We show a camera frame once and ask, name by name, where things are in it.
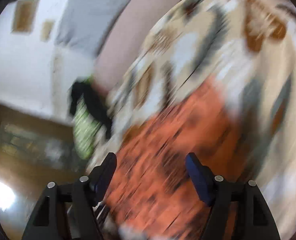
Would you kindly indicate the gold framed wall picture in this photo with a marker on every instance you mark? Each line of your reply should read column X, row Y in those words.
column 24, row 16

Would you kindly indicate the beige leaf-print fleece blanket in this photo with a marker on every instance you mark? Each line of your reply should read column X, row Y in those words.
column 248, row 47

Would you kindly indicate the black cloth garment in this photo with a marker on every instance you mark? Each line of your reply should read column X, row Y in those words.
column 95, row 107

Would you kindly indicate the grey pillow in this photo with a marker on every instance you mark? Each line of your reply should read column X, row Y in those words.
column 85, row 24

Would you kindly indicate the beige wall switch plate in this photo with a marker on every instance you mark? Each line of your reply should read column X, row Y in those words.
column 46, row 30

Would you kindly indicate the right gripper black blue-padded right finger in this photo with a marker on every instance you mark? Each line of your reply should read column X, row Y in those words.
column 253, row 219

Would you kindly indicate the orange black floral garment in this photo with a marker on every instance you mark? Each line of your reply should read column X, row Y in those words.
column 151, row 191

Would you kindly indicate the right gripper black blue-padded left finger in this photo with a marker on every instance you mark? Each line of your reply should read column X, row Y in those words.
column 49, row 219

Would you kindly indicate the brown wooden glass door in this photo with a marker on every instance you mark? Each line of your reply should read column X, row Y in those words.
column 33, row 152

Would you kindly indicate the green white patterned pillow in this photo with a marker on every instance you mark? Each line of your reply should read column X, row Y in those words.
column 85, row 126

